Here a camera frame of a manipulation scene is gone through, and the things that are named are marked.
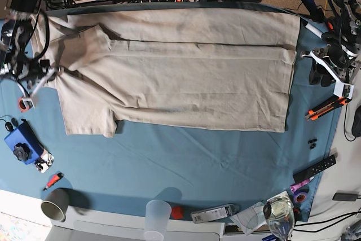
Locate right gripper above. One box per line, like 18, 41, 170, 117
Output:
1, 56, 61, 108

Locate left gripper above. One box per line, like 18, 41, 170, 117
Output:
301, 34, 360, 99

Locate beige T-shirt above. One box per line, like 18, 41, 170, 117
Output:
32, 8, 301, 137

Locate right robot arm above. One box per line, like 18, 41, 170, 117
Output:
1, 0, 59, 112

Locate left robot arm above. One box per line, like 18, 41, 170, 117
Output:
301, 0, 360, 99

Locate orange black utility knife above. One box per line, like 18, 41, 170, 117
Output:
305, 95, 351, 121

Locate red tape roll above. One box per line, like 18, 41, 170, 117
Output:
17, 97, 33, 112

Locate white marker pen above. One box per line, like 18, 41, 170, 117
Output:
302, 19, 323, 39

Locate black computer mouse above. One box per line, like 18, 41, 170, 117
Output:
351, 109, 361, 138

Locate small black clips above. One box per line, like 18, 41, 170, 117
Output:
308, 138, 318, 150

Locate blue box with black knob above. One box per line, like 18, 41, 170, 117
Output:
4, 119, 44, 165

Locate black remote control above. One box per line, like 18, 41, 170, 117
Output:
293, 154, 337, 183

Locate black white small toy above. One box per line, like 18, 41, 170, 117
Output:
34, 153, 54, 173

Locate red marker pen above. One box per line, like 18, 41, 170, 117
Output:
43, 173, 64, 191

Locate purple pen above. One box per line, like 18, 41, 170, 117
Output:
290, 177, 314, 193

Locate purple tape roll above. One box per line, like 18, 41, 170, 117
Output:
293, 191, 307, 203

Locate black phone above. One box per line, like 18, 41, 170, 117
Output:
332, 192, 359, 202

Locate wine glass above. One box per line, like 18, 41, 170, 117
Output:
263, 196, 295, 241

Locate teal tablecloth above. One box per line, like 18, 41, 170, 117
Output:
1, 2, 340, 216

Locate packaged tool in blister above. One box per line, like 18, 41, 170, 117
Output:
191, 204, 239, 224

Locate translucent plastic cup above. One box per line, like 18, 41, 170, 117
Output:
144, 200, 171, 241

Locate small red object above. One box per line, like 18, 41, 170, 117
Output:
171, 205, 184, 220

